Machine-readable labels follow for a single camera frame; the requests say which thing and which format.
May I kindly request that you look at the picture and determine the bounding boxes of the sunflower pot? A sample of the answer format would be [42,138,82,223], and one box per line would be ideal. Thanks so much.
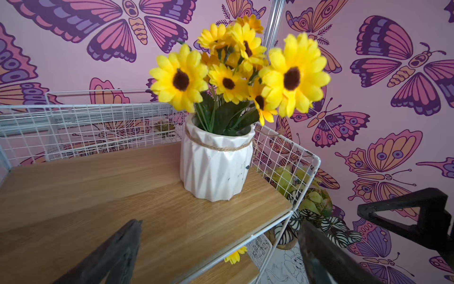
[150,16,331,202]
[224,246,248,265]

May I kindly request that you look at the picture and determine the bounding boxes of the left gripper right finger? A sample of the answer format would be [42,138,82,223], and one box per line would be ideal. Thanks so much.
[298,221,381,284]

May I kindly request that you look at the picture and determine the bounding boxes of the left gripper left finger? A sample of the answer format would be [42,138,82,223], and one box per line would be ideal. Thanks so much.
[54,219,143,284]

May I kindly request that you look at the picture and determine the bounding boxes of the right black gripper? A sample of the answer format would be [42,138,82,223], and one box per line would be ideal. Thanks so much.
[357,188,454,269]

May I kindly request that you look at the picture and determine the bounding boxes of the white wire wooden shelf rack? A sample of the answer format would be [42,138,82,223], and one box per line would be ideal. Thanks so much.
[0,88,322,284]

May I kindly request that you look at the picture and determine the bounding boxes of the green striped leafy plant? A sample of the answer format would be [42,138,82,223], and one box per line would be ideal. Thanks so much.
[265,166,362,250]

